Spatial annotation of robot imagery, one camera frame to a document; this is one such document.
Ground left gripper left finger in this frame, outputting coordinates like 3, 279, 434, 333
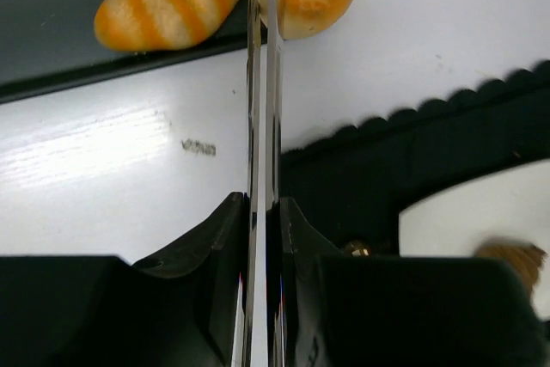
132, 193, 248, 366

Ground striped twisted bread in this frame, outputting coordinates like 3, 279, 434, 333
94, 0, 240, 52

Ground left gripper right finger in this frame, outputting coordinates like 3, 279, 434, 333
274, 198, 346, 366

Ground black placemat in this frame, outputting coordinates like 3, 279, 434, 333
280, 61, 549, 251

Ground black baking tray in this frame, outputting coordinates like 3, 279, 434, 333
1, 0, 248, 103

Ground brown chocolate croissant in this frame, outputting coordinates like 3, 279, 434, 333
474, 238, 547, 298

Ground white square plate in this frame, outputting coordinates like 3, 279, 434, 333
390, 161, 549, 327

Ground metal tongs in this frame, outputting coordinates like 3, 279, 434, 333
241, 0, 287, 366

